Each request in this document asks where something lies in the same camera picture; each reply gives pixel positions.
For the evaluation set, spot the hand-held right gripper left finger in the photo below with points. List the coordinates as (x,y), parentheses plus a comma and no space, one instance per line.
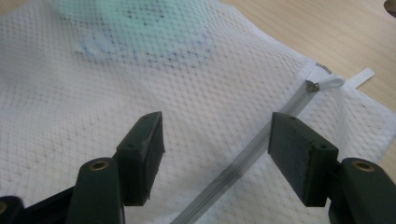
(140,161)

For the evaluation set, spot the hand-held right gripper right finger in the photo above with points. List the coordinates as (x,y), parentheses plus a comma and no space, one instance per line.
(299,158)

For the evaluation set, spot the white mesh laundry bag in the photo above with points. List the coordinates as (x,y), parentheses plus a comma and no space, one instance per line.
(93,109)

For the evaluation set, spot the mint green garment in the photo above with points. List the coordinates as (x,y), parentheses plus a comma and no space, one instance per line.
(137,18)

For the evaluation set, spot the dark round table grommet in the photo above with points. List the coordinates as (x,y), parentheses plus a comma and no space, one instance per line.
(391,6)

